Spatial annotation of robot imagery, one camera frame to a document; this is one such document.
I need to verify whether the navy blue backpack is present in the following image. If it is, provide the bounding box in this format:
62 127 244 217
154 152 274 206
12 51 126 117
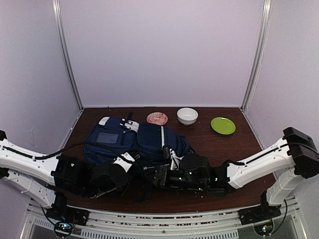
83 116 194 202

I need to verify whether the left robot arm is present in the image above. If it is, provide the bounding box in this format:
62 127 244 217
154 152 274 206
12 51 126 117
0 131 135 221

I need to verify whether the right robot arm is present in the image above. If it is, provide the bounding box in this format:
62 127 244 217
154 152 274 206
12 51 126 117
152 127 319 225

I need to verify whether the red patterned small bowl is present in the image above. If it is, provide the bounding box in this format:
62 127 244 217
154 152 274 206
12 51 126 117
147 112 168 125

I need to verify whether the white ceramic bowl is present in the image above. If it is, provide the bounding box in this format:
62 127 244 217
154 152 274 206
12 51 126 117
176 108 198 126

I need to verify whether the green plate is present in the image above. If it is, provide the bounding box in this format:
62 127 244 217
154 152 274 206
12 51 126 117
210 117 236 135

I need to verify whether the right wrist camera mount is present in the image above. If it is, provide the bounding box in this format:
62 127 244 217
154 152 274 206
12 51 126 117
162 145 183 171

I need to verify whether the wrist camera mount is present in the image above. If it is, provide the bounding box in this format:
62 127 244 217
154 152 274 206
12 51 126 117
162 145 183 171
112 152 136 173

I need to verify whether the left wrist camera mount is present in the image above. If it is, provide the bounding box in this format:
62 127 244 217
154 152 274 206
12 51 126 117
112 152 136 173

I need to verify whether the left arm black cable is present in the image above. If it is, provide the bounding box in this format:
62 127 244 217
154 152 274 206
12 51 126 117
2 141 133 165

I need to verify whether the front aluminium rail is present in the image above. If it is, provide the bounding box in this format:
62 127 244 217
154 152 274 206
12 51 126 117
24 203 302 239

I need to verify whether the right aluminium frame post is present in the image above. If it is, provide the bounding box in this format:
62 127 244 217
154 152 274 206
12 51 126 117
241 0 273 112

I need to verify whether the aluminium frame post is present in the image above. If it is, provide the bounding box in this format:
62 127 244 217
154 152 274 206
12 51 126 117
241 0 273 112
52 0 83 111

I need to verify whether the left aluminium frame post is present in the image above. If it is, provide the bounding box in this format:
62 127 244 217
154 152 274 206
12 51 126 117
52 0 83 111

